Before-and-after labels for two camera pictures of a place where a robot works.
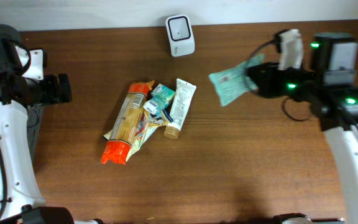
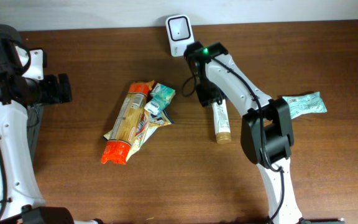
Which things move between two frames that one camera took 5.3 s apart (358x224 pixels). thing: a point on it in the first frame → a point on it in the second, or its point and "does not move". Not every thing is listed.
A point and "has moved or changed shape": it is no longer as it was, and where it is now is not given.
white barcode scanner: [181, 35] does not move
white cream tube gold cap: [184, 94] → [221, 122]
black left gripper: [63, 88] does not move
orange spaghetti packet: [125, 125] does not move
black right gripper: [253, 79] → [208, 94]
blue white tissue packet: [161, 98] does not move
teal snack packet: [231, 83] has moved or changed shape
